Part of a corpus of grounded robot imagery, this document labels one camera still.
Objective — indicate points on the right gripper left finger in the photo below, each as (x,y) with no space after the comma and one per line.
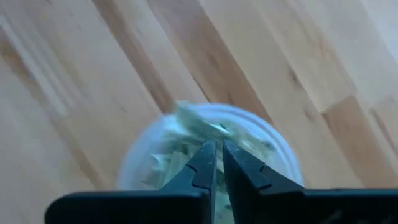
(199,174)

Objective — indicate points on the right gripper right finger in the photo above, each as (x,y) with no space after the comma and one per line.
(245,180)

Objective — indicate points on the clear plastic cup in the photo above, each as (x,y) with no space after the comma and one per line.
(281,146)

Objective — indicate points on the green white stevia packet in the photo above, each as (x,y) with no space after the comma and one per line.
(161,168)
(199,123)

